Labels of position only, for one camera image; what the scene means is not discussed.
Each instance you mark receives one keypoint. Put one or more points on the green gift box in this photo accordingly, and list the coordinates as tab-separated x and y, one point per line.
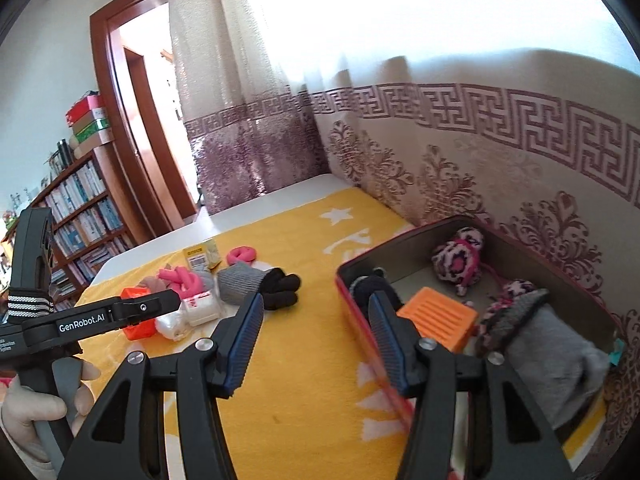
90	129

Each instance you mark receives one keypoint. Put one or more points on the grey glove with striped cuff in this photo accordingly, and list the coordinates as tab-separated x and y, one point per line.
550	365

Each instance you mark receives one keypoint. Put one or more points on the red cardboard box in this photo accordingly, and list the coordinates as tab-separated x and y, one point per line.
350	320

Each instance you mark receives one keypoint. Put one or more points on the rows of books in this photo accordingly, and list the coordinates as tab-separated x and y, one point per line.
80	210

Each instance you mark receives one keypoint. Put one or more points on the beige patterned curtain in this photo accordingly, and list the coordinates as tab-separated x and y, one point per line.
500	160

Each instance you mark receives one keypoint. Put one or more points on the wooden door frame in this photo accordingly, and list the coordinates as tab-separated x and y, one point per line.
107	85

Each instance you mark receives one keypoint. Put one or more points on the orange toy cube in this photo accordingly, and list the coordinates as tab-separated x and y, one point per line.
440	317
137	334

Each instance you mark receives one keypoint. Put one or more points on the grey glove with black fingers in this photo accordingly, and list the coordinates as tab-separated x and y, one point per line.
240	282

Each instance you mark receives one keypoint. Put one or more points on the pink coiled foam curler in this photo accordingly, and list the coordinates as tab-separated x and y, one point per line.
242	254

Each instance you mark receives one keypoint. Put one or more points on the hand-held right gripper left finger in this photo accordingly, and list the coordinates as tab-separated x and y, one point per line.
245	345

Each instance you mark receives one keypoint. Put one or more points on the black thermos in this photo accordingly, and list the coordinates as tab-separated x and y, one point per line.
63	152

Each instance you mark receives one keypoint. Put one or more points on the pink leopard print mitten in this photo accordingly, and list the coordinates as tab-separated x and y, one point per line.
517	289
457	260

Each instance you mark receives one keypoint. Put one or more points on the small yellow carton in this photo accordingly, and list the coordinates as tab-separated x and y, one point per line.
197	255

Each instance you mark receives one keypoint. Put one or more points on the wooden bookshelf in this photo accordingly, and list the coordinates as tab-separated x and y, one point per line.
112	185

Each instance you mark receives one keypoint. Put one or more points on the tan cardboard box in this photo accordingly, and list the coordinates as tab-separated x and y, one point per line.
95	144

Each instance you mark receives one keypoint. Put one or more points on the person's left hand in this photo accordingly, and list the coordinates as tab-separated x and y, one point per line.
15	420

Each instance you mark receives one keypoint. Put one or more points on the yellow printed blanket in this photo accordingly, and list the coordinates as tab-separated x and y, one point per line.
300	360

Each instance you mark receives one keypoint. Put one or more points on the white packet with red print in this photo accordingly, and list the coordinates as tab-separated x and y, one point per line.
202	307

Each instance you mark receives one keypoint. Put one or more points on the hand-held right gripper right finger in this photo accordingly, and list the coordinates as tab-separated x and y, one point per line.
387	345

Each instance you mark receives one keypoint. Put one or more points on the pink twisted foam curler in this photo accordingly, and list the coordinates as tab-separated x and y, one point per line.
180	277

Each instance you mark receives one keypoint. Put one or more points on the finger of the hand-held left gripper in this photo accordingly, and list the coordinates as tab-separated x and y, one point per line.
150	307

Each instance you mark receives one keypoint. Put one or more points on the white bed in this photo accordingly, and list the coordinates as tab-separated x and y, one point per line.
250	210

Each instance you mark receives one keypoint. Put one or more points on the sheer purple patterned curtain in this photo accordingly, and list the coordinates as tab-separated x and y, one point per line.
240	150

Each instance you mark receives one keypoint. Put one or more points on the black fuzzy knit item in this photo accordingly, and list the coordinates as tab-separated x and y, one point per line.
372	285

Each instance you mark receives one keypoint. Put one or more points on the dusty pink scalloped plush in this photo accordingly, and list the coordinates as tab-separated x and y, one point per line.
150	282

